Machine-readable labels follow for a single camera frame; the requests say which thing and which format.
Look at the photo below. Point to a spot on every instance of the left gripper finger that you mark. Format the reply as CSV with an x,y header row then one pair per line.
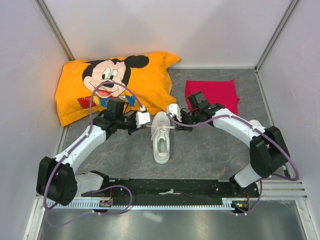
x,y
132,130
141,127

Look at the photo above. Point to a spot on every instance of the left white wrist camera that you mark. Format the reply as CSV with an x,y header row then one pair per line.
x,y
142,117

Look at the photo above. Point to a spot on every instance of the orange Mickey Mouse pillow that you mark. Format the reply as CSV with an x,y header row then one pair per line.
x,y
86,87

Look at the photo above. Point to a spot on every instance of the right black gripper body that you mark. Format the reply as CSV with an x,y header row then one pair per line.
x,y
191,118

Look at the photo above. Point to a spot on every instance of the grey slotted cable duct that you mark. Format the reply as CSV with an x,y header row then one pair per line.
x,y
99,204

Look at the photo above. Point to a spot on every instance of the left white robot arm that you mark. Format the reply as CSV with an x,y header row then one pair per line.
x,y
57,179

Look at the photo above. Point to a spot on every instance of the white sneaker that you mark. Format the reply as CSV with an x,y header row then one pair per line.
x,y
160,137
255,123

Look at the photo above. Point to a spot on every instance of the red folded cloth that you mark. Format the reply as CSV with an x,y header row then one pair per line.
x,y
222,92

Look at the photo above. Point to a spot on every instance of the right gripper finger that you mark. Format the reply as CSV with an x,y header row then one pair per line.
x,y
188,129
179,127

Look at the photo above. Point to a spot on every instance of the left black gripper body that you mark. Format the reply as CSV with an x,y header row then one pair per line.
x,y
124,120

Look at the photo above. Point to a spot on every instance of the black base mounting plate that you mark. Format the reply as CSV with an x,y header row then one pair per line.
x,y
173,191

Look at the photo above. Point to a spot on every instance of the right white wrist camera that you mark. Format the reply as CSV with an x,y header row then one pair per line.
x,y
174,111

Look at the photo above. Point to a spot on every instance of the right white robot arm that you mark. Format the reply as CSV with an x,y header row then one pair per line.
x,y
267,149

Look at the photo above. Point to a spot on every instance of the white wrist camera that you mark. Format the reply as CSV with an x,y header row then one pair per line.
x,y
174,111
142,117

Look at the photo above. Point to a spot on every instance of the aluminium rail frame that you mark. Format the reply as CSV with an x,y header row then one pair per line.
x,y
280,212

